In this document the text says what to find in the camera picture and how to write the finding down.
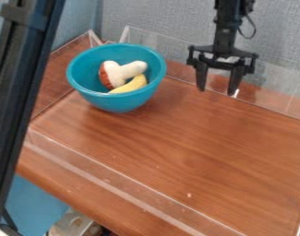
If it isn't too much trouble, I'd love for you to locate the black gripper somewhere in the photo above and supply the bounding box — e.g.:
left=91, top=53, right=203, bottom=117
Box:
left=186, top=45, right=260, bottom=96

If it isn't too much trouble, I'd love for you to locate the plush mushroom toy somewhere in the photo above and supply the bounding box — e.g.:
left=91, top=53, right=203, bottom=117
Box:
left=99, top=61, right=147, bottom=89

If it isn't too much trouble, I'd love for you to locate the blue plastic bowl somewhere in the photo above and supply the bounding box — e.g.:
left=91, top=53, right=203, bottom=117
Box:
left=66, top=43, right=166, bottom=113

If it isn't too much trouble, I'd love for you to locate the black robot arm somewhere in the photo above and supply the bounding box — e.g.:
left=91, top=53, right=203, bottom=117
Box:
left=186, top=0, right=260, bottom=96

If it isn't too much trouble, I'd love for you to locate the yellow plush banana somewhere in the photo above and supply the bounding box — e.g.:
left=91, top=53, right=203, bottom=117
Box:
left=110, top=74, right=147, bottom=94

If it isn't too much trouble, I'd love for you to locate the clear acrylic barrier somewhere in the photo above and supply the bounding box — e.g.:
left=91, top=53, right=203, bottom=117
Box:
left=18, top=27, right=300, bottom=236

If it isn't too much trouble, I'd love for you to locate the dark foreground pole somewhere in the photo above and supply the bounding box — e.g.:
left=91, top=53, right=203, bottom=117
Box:
left=0, top=0, right=66, bottom=236

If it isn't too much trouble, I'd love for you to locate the white object under table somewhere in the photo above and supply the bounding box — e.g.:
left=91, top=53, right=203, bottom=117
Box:
left=47, top=209, right=102, bottom=236

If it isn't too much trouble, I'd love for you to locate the black cable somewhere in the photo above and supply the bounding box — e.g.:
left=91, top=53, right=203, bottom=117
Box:
left=237, top=0, right=258, bottom=41

